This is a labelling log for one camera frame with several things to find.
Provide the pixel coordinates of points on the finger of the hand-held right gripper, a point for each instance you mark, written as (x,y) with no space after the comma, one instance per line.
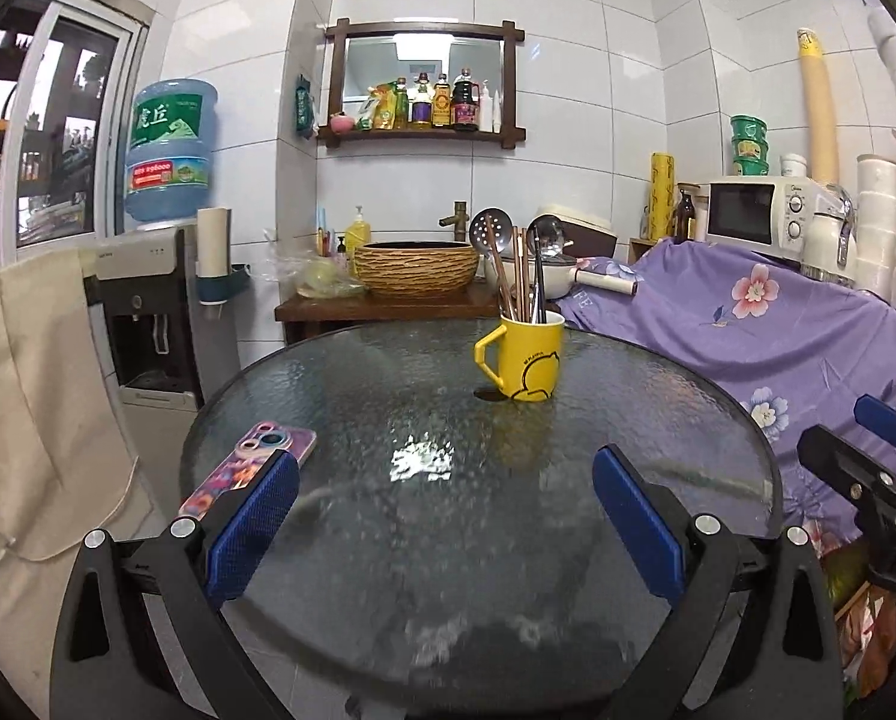
(890,420)
(845,461)

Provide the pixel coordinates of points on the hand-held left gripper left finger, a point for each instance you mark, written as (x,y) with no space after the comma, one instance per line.
(253,525)

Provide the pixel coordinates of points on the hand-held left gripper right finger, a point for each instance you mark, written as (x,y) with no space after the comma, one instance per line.
(639,525)

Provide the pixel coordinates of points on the yellow mug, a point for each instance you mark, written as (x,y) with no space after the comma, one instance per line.
(530,360)

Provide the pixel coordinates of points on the steel ladle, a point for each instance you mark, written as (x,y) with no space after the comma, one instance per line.
(545,229)

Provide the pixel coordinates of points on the steel slotted spoon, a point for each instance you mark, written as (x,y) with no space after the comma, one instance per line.
(491,229)

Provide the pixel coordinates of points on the phone in purple cartoon case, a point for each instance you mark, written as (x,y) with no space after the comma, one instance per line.
(260,457)

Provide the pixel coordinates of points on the round glass table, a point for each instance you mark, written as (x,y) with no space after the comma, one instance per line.
(388,405)

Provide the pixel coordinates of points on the purple floral cloth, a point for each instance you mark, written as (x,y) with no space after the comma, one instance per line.
(718,330)

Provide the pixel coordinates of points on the white electric kettle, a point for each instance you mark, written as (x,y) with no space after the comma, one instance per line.
(826,240)

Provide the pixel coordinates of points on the short stack of white bowls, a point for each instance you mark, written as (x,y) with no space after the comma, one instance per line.
(879,217)

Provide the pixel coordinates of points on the grey water dispenser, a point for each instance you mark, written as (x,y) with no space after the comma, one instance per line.
(147,315)

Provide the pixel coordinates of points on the white pot with glass lid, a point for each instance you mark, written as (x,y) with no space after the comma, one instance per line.
(605,285)

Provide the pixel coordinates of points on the beige cloth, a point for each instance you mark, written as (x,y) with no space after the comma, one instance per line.
(35,405)

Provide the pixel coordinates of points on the white microwave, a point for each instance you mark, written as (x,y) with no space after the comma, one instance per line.
(748,214)

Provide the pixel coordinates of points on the clear plastic bag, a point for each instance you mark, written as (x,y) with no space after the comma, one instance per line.
(316,277)

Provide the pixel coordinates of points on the wooden side table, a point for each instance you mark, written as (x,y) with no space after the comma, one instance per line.
(388,307)

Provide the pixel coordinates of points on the small white jar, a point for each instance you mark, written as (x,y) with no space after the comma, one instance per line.
(794,166)

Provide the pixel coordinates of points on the white paper cup dispenser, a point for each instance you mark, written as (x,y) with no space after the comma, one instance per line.
(211,255)

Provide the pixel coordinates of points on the small wooden box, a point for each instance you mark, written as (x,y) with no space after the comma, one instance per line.
(641,249)

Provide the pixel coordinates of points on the brown glass bottle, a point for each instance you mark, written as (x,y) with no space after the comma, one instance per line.
(685,219)

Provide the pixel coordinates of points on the colourful toothbrushes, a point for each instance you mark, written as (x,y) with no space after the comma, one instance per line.
(325,236)

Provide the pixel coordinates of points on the brown and cream rice cooker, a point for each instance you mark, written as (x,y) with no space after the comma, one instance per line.
(586,229)

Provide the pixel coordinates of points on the wicker pattern basin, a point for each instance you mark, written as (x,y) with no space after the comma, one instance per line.
(416,270)

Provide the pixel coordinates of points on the yellow soap bottle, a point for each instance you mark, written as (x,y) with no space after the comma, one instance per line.
(358,236)

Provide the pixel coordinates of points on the tall stack of paper cups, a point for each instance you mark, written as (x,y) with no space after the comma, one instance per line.
(819,112)

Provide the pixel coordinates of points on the yellow wrap roll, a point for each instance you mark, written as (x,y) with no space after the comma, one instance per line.
(662,195)

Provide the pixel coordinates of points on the bronze faucet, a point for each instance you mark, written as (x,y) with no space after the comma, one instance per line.
(455,221)

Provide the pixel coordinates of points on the blue water jug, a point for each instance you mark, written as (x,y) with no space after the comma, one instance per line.
(170,157)

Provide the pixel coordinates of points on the pink peach ornament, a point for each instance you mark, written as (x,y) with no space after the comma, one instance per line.
(342,123)

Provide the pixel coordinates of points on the green hanging packet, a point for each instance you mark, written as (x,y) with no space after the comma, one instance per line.
(305,109)

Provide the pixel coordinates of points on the wooden framed mirror shelf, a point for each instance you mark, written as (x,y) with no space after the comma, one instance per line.
(418,139)

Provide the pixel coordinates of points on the yellow seasoning pouch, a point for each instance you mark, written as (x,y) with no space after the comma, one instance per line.
(376,111)

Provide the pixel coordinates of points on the sliding glass window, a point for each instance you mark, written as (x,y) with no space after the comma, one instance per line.
(72,127)

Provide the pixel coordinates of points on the slim white bottle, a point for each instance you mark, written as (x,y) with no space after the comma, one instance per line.
(496,109)

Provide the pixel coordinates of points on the green bottle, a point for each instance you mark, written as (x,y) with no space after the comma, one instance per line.
(402,109)

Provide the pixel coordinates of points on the purple label bottle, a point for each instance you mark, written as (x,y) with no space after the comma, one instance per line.
(421,108)

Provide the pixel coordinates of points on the dark soy sauce bottle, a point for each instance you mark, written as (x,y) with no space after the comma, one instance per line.
(464,105)

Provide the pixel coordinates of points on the amber oil bottle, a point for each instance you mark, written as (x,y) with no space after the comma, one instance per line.
(441,106)

